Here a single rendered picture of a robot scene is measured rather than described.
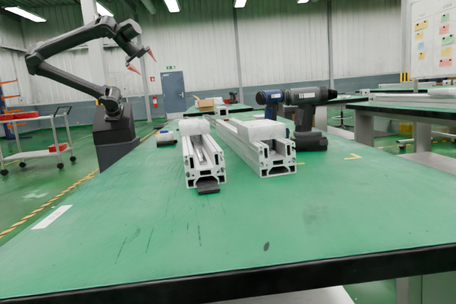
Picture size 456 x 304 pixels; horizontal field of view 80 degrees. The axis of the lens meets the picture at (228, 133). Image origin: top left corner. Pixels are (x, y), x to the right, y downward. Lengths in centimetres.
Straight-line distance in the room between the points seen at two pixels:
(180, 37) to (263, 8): 387
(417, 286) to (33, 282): 61
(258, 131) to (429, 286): 48
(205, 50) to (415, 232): 1223
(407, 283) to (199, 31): 1238
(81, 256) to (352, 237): 41
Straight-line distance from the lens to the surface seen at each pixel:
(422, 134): 340
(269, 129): 77
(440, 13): 424
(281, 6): 1335
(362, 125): 302
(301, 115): 97
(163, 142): 132
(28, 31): 1478
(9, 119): 553
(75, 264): 49
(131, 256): 47
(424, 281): 64
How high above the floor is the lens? 101
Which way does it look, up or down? 9 degrees down
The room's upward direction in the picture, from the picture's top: 5 degrees counter-clockwise
